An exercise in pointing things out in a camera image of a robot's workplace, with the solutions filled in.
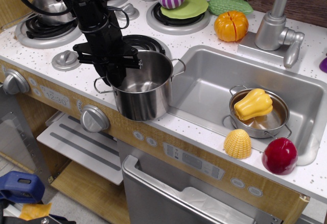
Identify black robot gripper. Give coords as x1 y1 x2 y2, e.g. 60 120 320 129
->
73 14 142 87

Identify tall stainless steel pot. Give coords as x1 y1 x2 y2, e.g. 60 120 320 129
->
94 49 186 121

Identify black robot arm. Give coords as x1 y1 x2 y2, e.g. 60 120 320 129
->
63 0 142 87

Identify front stove burner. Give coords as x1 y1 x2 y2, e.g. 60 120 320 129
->
123 35 172 59

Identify back right stove burner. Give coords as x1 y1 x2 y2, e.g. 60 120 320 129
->
146 3 210 35

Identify back left stove burner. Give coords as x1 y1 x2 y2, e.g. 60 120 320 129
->
15 14 82 49

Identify small steel pot in sink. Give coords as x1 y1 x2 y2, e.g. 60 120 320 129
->
229 85 290 138

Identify silver countertop knob front left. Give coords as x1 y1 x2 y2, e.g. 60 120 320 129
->
52 50 81 71

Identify silver oven knob right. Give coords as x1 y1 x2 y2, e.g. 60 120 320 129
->
80 105 110 133

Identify silver oven knob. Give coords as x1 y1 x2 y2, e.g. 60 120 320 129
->
3 69 30 95
80 105 110 133

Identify white oven rack shelf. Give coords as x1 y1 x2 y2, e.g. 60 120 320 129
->
37 112 123 185

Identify silver oven knob left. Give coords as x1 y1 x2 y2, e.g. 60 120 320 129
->
3 69 30 95

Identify dishwasher control panel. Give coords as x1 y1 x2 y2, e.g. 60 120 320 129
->
163 142 225 181

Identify green plastic plate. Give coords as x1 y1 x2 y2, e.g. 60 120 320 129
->
160 0 208 19

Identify open silver oven door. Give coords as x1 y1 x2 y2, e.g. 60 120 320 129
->
0 82 56 204

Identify green bitter gourd toy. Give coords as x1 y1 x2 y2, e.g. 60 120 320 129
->
208 0 253 16

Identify orange pumpkin toy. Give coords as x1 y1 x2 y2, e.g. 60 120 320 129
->
214 11 249 42

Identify silver dishwasher door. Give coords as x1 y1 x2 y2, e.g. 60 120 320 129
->
122 155 282 223

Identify blue clamp tool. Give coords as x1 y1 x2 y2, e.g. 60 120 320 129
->
1 171 45 204

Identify yellow corn toy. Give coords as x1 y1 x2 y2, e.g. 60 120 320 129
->
224 129 252 159

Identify yellow squash toy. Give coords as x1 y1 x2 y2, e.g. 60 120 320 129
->
234 88 273 121

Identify yellow cloth on floor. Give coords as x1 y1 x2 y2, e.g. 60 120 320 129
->
19 203 52 220

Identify silver toy faucet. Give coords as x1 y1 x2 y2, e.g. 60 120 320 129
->
238 0 305 68

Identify red apple toy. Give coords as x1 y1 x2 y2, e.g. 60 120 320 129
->
262 137 298 176

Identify purple toy at right edge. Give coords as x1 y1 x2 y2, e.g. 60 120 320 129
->
319 58 327 73

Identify steel saucepan with long handle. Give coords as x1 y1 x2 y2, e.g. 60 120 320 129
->
1 0 76 31

